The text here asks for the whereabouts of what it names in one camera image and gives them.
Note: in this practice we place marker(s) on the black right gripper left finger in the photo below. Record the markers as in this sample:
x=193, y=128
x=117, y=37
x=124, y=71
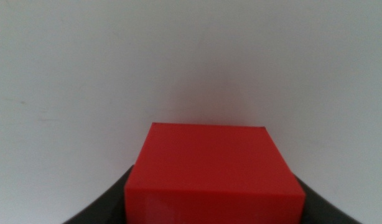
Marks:
x=107, y=207

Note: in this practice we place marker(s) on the red cube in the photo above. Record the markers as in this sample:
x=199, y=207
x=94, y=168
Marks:
x=212, y=174

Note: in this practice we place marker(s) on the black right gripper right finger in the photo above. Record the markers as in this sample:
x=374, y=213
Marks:
x=318, y=211

